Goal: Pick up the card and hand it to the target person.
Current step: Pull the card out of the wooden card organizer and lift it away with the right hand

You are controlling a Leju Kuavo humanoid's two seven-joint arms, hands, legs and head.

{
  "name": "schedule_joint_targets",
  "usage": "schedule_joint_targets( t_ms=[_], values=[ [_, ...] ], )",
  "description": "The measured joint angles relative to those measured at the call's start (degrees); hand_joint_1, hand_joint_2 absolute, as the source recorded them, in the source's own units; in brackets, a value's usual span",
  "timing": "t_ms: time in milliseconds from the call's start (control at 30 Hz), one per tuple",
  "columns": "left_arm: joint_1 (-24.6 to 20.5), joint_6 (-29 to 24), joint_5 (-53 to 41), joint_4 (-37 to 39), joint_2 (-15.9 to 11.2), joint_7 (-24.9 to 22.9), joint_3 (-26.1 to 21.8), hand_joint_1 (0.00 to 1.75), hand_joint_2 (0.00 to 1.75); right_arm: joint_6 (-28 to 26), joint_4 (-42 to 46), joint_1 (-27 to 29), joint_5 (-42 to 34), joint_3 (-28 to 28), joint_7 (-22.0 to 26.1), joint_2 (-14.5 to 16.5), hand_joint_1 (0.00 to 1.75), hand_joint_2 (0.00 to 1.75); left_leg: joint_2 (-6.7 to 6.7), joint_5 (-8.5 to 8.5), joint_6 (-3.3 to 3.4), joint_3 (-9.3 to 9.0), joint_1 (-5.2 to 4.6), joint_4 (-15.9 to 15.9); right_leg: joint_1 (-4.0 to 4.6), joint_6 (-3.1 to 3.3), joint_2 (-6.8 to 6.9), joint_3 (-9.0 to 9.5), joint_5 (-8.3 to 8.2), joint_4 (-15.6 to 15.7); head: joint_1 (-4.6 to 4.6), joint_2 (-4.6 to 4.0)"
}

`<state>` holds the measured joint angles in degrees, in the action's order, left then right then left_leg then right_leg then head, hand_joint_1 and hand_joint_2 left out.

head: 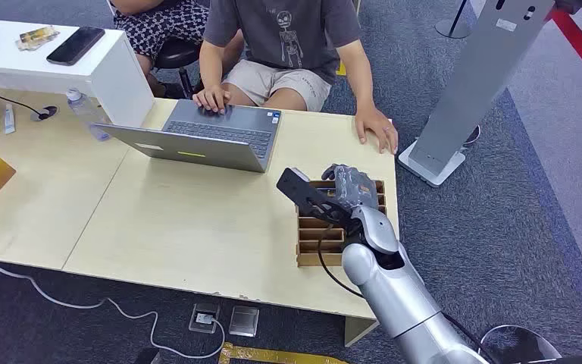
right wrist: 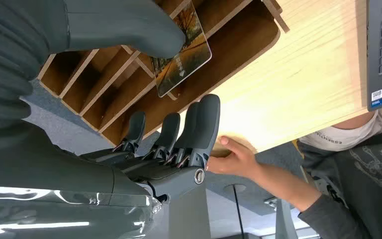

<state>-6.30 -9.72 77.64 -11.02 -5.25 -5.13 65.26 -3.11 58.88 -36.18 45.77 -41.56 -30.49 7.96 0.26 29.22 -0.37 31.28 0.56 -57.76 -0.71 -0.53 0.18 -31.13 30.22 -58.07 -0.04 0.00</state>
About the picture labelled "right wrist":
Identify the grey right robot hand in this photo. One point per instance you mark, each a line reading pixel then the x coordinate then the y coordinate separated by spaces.
pixel 62 184

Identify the wooden slotted card rack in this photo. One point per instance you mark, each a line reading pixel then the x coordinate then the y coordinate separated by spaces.
pixel 243 43

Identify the person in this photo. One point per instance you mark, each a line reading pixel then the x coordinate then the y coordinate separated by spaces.
pixel 369 171

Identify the round grey base disc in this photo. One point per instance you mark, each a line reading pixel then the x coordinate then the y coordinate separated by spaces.
pixel 229 188

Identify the thin black pole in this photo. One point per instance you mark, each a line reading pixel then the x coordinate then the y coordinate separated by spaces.
pixel 238 214

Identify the wide grey post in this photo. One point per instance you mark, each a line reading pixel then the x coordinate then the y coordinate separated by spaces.
pixel 191 217

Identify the narrow grey post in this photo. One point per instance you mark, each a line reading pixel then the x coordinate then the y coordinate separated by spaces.
pixel 285 224

